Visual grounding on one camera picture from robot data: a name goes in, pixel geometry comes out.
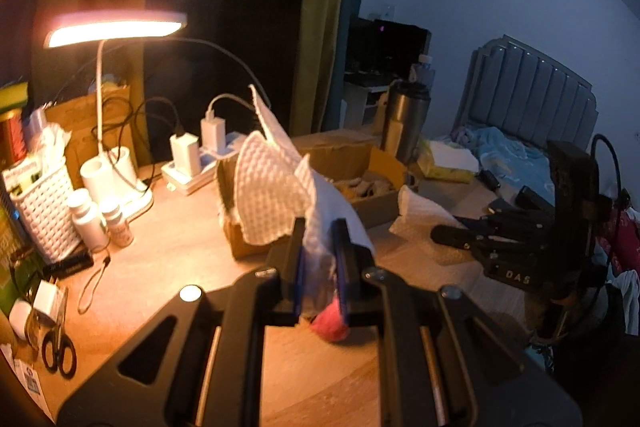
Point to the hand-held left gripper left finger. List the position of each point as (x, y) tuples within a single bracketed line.
[(300, 267)]

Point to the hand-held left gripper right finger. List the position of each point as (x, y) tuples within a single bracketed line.
[(341, 267)]

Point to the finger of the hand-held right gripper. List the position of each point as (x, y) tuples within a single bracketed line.
[(482, 221), (457, 237)]

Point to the pink plush toy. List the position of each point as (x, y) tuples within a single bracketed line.
[(331, 324)]

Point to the cardboard box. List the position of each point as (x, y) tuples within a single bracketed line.
[(380, 207)]

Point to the white waffle paper towel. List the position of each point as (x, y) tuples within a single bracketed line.
[(270, 192), (430, 227)]

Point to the small black device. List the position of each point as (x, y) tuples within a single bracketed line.
[(490, 181)]

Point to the red and white clothes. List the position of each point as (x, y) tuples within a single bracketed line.
[(622, 242)]

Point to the yellow tissue pack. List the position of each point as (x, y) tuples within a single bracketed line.
[(450, 162)]

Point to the light blue blanket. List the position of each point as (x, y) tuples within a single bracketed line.
[(505, 157)]

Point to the grey padded headboard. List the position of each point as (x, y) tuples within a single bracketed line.
[(530, 97)]

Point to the steel tumbler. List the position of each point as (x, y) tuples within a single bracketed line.
[(405, 122)]

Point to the white power strip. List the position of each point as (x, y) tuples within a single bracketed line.
[(200, 177)]

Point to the clear water bottle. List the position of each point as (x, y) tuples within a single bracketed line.
[(422, 69)]

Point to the white side table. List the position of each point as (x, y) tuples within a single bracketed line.
[(362, 99)]

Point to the white pill bottle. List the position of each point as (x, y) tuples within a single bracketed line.
[(87, 222), (117, 224)]

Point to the black monitor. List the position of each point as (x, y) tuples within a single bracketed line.
[(390, 47)]

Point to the black scissors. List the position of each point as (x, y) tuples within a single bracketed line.
[(57, 352)]

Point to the white woven basket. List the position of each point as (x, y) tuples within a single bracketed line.
[(45, 212)]

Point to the brown paper bag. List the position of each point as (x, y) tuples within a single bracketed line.
[(75, 127)]

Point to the white tape roll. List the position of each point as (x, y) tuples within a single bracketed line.
[(21, 319)]

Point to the white desk lamp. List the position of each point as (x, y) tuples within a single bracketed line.
[(115, 24)]

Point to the red jar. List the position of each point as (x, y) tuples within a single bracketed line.
[(12, 137)]

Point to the yellow green sponge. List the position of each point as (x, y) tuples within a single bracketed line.
[(12, 97)]

